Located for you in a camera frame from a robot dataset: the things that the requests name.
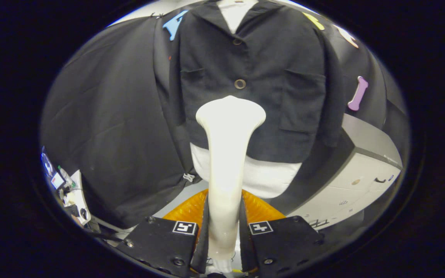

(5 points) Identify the white shirt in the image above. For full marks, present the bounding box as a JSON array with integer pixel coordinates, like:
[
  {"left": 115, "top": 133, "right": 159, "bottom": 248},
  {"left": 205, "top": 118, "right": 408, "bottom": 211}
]
[{"left": 190, "top": 0, "right": 303, "bottom": 199}]

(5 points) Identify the green capped bottle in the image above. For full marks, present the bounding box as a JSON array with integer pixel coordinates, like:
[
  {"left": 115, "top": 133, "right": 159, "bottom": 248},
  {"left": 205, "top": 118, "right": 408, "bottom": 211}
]
[{"left": 58, "top": 166, "right": 75, "bottom": 188}]

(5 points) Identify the grey two-door cabinet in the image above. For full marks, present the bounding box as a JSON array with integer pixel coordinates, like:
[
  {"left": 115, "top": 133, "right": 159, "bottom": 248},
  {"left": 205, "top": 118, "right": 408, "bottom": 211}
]
[{"left": 286, "top": 113, "right": 403, "bottom": 231}]

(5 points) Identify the white garment steamer with hose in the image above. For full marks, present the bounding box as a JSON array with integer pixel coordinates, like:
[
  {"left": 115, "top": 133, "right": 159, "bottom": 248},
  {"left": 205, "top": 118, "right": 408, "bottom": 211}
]
[{"left": 195, "top": 95, "right": 267, "bottom": 273}]

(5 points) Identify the small lit screen device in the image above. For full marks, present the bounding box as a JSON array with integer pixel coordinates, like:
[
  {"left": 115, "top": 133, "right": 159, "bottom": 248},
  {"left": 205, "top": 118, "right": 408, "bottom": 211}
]
[{"left": 50, "top": 172, "right": 66, "bottom": 190}]

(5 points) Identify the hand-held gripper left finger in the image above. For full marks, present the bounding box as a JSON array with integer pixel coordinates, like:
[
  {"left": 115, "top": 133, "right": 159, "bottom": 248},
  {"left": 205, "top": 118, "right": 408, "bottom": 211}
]
[{"left": 116, "top": 189, "right": 209, "bottom": 278}]

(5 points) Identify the black suit jacket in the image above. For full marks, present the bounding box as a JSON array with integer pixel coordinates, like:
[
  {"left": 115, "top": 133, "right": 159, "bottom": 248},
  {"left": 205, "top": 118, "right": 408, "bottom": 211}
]
[{"left": 153, "top": 0, "right": 346, "bottom": 180}]

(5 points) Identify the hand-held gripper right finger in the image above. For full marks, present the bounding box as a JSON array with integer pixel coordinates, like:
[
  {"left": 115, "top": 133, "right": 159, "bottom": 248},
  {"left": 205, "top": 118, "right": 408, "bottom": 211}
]
[{"left": 240, "top": 189, "right": 331, "bottom": 273}]

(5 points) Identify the black backdrop cloth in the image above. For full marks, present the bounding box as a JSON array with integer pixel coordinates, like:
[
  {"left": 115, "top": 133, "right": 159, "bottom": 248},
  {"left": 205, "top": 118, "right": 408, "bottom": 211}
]
[{"left": 40, "top": 2, "right": 410, "bottom": 232}]

